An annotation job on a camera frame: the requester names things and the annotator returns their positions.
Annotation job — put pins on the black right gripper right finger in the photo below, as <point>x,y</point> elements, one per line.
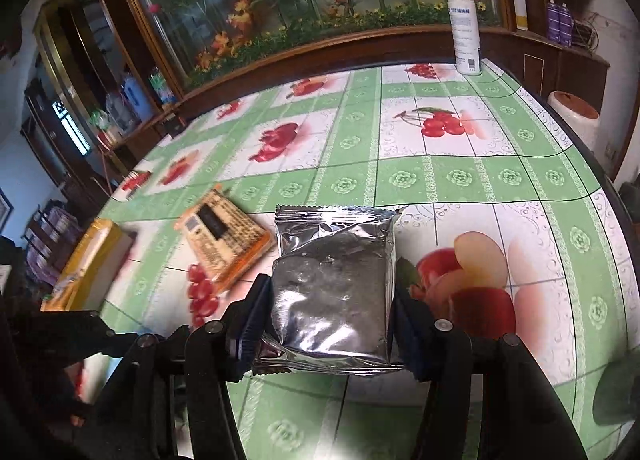
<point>413,328</point>

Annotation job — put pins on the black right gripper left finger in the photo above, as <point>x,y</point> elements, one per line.
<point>245,322</point>

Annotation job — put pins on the tan barcode cracker pack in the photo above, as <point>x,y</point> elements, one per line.
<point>226,241</point>

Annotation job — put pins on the silver foil snack packet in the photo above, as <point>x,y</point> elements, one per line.
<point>333,288</point>

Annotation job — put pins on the wooden chair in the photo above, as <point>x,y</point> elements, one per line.
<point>51,236</point>

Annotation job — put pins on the small black jar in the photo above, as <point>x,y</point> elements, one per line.
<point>173,125</point>

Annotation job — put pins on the grey thermos jug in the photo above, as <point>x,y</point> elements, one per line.
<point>119,112</point>

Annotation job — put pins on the blue thermos jug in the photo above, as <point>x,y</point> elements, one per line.
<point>137,98</point>

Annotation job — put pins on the white plastic bucket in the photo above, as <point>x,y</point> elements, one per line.
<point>578,114</point>

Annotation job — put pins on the flower glass cabinet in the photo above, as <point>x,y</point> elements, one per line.
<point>310,4</point>

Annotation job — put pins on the white spray bottle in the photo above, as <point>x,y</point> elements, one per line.
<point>466,36</point>

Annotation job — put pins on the purple bottles pair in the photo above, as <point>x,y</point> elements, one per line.
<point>560,24</point>

